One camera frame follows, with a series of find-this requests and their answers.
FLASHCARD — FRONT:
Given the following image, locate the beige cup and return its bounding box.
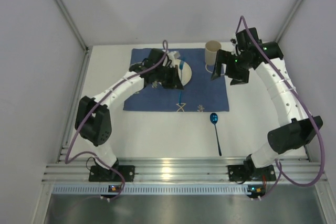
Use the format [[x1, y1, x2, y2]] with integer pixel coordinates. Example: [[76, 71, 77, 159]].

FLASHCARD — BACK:
[[205, 40, 222, 66]]

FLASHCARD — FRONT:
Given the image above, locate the cream round plate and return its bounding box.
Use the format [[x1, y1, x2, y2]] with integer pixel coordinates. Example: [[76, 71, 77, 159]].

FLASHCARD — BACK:
[[175, 59, 192, 86]]

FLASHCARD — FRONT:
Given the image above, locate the blue metal fork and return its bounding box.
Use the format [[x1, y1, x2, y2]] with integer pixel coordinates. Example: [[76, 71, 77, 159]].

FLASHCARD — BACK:
[[178, 56, 185, 104]]

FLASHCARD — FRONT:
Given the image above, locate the blue cloth placemat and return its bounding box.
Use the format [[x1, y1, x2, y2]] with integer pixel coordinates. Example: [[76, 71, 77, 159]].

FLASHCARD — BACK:
[[123, 48, 229, 112]]

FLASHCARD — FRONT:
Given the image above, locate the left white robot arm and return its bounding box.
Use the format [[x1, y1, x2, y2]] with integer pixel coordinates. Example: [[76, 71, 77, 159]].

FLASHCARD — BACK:
[[75, 49, 183, 172]]

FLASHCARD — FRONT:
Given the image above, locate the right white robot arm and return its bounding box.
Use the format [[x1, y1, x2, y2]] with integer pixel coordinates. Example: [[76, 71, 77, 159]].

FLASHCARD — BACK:
[[211, 28, 323, 179]]

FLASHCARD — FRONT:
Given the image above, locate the dark blue spoon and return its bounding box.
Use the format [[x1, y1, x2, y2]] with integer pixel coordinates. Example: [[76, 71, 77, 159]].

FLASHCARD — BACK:
[[209, 112, 222, 156]]

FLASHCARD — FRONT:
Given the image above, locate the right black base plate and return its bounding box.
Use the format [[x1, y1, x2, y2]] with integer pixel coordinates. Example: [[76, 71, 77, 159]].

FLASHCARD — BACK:
[[227, 165, 276, 184]]

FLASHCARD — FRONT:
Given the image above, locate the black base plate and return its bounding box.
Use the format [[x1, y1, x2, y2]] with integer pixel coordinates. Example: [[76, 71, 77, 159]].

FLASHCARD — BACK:
[[88, 165, 135, 182], [227, 165, 276, 184]]

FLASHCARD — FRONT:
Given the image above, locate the aluminium frame rail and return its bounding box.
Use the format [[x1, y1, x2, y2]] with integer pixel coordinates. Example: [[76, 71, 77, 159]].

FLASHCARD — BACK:
[[42, 157, 320, 184]]

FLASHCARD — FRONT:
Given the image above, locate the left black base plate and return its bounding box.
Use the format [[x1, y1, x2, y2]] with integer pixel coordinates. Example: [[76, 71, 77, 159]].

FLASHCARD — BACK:
[[88, 165, 135, 182]]

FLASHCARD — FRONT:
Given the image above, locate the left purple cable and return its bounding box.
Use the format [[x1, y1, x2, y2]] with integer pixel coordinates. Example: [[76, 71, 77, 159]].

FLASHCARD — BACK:
[[65, 40, 169, 201]]

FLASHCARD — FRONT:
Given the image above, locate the slotted grey cable duct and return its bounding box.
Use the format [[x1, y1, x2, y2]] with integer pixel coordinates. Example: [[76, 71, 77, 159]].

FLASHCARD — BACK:
[[52, 184, 266, 196]]

